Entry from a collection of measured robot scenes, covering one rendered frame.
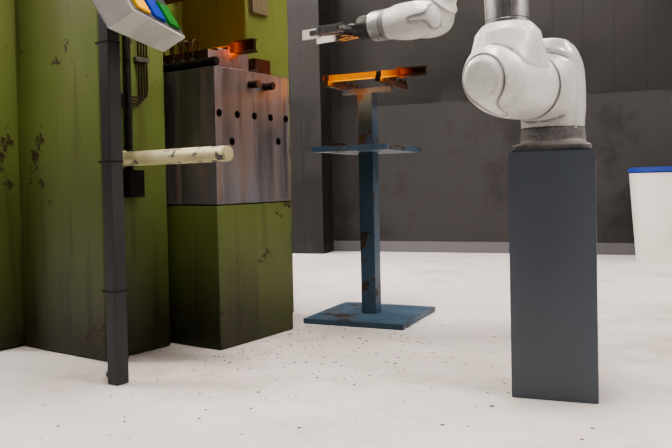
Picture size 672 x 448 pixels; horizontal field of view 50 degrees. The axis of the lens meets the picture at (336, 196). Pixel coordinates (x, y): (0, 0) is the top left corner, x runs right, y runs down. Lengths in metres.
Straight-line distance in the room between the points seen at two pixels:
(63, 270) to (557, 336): 1.52
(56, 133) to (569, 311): 1.64
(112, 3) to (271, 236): 1.04
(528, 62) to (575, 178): 0.31
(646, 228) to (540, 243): 2.99
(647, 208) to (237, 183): 2.95
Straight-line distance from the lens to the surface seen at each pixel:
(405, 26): 2.10
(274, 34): 2.94
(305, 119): 5.43
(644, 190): 4.73
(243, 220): 2.43
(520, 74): 1.63
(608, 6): 5.37
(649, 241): 4.76
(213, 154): 2.02
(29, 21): 2.64
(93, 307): 2.37
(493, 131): 5.29
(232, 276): 2.40
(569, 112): 1.83
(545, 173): 1.79
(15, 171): 2.65
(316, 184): 5.39
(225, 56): 2.50
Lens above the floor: 0.53
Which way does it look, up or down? 1 degrees down
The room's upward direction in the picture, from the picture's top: 1 degrees counter-clockwise
